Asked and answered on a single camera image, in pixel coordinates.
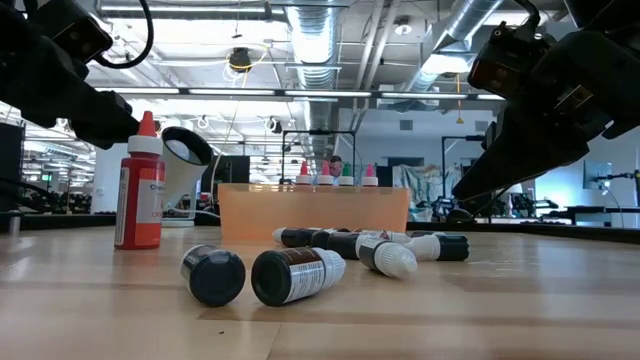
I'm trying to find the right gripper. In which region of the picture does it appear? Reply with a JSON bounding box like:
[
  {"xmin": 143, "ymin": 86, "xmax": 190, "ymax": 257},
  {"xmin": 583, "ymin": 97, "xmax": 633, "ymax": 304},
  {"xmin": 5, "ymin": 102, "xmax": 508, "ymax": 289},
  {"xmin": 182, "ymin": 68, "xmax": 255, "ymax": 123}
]
[{"xmin": 451, "ymin": 27, "xmax": 640, "ymax": 203}]

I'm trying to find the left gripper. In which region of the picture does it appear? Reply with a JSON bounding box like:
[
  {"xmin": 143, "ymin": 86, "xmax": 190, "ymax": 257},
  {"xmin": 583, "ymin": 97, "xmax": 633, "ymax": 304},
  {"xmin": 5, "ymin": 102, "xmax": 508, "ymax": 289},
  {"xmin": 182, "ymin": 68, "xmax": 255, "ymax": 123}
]
[{"xmin": 0, "ymin": 24, "xmax": 142, "ymax": 151}]

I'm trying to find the large orange food coloring bottle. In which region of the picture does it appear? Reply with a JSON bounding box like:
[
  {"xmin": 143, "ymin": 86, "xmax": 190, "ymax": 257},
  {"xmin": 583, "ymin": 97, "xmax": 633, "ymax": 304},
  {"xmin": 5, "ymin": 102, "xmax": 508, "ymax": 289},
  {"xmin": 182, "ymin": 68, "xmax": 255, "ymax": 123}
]
[
  {"xmin": 294, "ymin": 160, "xmax": 313, "ymax": 187},
  {"xmin": 113, "ymin": 110, "xmax": 167, "ymax": 251}
]

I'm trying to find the computer monitor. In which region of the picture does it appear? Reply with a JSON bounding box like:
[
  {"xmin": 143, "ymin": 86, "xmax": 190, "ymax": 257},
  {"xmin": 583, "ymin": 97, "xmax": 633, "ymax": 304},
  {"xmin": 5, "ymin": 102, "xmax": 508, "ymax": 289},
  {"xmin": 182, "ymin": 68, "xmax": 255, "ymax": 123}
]
[{"xmin": 582, "ymin": 159, "xmax": 613, "ymax": 191}]

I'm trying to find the white desk lamp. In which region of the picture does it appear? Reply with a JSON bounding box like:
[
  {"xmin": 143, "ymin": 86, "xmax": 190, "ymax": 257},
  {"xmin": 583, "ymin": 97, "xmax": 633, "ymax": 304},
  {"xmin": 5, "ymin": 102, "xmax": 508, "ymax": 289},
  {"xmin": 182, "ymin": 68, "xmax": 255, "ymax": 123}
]
[{"xmin": 158, "ymin": 125, "xmax": 216, "ymax": 229}]

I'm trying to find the dark panel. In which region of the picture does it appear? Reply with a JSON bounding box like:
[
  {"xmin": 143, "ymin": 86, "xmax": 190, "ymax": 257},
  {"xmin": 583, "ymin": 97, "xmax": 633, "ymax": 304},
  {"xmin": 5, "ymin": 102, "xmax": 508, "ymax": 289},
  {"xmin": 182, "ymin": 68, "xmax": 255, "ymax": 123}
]
[{"xmin": 0, "ymin": 122, "xmax": 26, "ymax": 214}]

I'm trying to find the pale cloth cover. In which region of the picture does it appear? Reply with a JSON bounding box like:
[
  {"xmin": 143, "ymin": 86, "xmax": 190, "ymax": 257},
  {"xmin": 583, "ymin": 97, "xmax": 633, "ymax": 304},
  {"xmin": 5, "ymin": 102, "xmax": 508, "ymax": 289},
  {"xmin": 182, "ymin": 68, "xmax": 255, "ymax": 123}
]
[{"xmin": 392, "ymin": 163, "xmax": 451, "ymax": 204}]

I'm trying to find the long ceiling light strip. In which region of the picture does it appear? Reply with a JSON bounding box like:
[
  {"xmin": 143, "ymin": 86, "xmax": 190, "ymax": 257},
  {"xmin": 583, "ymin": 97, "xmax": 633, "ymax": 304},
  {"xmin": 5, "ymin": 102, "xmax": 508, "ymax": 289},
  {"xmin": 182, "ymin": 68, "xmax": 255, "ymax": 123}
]
[{"xmin": 94, "ymin": 87, "xmax": 506, "ymax": 104}]

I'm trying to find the black monitor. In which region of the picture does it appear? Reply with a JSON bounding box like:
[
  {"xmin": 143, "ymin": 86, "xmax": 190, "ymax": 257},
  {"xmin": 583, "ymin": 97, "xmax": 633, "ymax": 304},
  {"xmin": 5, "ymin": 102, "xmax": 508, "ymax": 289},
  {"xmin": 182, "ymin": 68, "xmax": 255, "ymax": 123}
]
[{"xmin": 200, "ymin": 154, "xmax": 251, "ymax": 186}]

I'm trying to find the small black dropper bottle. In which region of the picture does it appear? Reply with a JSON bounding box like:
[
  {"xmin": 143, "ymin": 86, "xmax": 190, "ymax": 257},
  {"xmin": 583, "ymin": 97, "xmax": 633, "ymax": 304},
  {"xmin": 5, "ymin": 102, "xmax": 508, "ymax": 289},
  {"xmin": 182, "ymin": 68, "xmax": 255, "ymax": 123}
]
[
  {"xmin": 312, "ymin": 230, "xmax": 362, "ymax": 261},
  {"xmin": 402, "ymin": 233, "xmax": 471, "ymax": 263},
  {"xmin": 271, "ymin": 226, "xmax": 324, "ymax": 250}
]

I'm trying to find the small blue dropper bottle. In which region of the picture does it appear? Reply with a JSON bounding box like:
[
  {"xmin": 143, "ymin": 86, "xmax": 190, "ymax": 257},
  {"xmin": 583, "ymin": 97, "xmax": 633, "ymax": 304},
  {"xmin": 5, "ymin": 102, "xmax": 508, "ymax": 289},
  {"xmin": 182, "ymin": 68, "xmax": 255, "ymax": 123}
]
[{"xmin": 356, "ymin": 236, "xmax": 419, "ymax": 280}]

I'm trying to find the small dark green dropper bottle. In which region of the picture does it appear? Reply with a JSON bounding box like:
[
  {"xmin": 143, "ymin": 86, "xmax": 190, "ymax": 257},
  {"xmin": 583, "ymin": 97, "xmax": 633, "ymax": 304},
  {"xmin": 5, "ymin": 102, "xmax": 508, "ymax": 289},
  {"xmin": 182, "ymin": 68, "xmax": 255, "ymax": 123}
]
[{"xmin": 179, "ymin": 243, "xmax": 247, "ymax": 308}]

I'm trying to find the person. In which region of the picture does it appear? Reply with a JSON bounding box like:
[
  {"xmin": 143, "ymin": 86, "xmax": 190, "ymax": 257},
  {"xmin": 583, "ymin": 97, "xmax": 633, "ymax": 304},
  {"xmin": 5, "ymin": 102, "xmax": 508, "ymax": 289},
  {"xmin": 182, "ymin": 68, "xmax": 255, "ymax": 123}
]
[{"xmin": 327, "ymin": 154, "xmax": 346, "ymax": 186}]

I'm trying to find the orange plastic tray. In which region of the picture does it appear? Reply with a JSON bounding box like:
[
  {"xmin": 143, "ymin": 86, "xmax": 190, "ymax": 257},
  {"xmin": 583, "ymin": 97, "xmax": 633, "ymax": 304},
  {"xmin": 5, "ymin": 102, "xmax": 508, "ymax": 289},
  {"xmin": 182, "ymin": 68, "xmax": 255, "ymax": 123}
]
[{"xmin": 217, "ymin": 182, "xmax": 412, "ymax": 244}]

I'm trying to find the small brown dropper bottle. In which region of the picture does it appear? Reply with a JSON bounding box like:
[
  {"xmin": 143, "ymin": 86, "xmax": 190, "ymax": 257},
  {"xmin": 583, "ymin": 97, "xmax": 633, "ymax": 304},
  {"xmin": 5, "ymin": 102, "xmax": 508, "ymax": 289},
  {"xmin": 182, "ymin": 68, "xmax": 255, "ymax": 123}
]
[{"xmin": 250, "ymin": 246, "xmax": 348, "ymax": 308}]

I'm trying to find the black metal frame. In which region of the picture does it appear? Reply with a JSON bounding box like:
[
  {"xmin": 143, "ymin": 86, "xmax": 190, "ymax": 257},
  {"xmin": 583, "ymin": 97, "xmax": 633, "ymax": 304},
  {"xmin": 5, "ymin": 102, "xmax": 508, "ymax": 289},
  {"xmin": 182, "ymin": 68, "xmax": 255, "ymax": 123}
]
[
  {"xmin": 280, "ymin": 128, "xmax": 358, "ymax": 186},
  {"xmin": 440, "ymin": 133, "xmax": 489, "ymax": 221}
]

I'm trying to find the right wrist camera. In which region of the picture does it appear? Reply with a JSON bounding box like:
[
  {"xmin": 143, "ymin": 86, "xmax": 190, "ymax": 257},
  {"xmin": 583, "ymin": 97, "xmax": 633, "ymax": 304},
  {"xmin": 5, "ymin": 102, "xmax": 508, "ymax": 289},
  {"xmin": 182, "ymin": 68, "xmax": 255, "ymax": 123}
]
[{"xmin": 467, "ymin": 19, "xmax": 557, "ymax": 101}]

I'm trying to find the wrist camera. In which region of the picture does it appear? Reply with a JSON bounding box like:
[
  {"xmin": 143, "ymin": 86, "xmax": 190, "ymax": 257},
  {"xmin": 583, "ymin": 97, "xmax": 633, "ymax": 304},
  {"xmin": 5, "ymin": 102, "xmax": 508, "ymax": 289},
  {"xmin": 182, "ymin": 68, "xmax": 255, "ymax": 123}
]
[
  {"xmin": 467, "ymin": 19, "xmax": 557, "ymax": 101},
  {"xmin": 29, "ymin": 0, "xmax": 114, "ymax": 64}
]

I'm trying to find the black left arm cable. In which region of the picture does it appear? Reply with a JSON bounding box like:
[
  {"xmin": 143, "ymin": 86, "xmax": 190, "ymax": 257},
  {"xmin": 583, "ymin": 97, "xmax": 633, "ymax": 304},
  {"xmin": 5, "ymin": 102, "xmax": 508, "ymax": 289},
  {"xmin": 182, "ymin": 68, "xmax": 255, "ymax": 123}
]
[{"xmin": 93, "ymin": 0, "xmax": 154, "ymax": 70}]

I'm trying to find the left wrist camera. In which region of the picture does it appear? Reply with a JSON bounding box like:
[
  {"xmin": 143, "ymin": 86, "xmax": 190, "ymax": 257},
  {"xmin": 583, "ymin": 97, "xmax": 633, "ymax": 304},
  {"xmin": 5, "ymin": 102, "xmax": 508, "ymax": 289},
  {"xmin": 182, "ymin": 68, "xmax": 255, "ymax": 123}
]
[{"xmin": 29, "ymin": 0, "xmax": 114, "ymax": 64}]

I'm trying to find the silver ventilation duct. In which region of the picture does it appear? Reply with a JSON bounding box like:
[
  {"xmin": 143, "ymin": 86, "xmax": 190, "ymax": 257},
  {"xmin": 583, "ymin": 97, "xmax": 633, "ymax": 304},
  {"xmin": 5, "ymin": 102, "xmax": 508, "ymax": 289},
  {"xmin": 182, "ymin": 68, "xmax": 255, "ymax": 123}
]
[
  {"xmin": 407, "ymin": 0, "xmax": 504, "ymax": 94},
  {"xmin": 285, "ymin": 0, "xmax": 346, "ymax": 91}
]

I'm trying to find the black overhead camera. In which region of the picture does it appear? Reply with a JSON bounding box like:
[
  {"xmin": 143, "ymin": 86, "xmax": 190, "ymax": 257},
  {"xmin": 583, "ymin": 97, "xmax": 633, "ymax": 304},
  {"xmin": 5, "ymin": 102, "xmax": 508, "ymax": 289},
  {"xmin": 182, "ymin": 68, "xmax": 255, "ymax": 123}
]
[{"xmin": 228, "ymin": 46, "xmax": 254, "ymax": 74}]

